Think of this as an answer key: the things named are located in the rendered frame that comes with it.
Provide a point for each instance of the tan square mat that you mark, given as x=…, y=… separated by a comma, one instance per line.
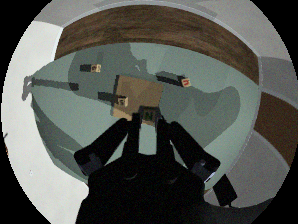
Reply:
x=139, y=92

